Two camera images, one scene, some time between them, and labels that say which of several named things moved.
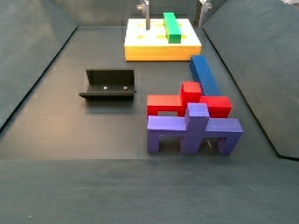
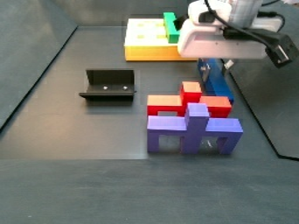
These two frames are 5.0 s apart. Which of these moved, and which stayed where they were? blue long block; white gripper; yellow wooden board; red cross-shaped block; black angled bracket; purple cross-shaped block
Moved: blue long block; white gripper
Stayed: purple cross-shaped block; yellow wooden board; red cross-shaped block; black angled bracket
